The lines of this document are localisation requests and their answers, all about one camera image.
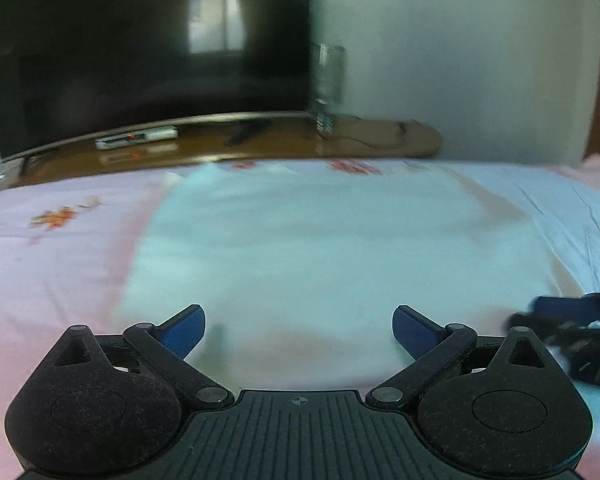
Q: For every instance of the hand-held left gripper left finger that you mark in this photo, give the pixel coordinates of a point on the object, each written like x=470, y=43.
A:
x=186, y=331

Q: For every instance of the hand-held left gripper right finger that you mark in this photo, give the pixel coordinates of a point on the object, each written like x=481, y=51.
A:
x=414, y=332

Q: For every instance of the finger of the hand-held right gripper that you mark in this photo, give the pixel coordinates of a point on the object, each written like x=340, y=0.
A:
x=545, y=324
x=555, y=305

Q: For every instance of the white knit sweater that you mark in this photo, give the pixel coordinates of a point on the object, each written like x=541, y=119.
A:
x=330, y=260

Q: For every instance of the pink floral bed sheet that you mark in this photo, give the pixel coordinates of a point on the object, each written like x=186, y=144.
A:
x=55, y=270

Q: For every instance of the silver set-top box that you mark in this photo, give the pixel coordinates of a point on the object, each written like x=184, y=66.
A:
x=135, y=137

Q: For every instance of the wooden television cabinet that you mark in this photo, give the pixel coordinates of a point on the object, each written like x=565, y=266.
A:
x=260, y=142

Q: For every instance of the black remote control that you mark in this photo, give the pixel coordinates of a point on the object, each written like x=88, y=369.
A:
x=245, y=132

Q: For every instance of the glass table lamp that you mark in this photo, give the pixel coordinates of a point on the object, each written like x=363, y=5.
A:
x=327, y=85

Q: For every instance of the black curved television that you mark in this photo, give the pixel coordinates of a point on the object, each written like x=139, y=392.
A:
x=130, y=55

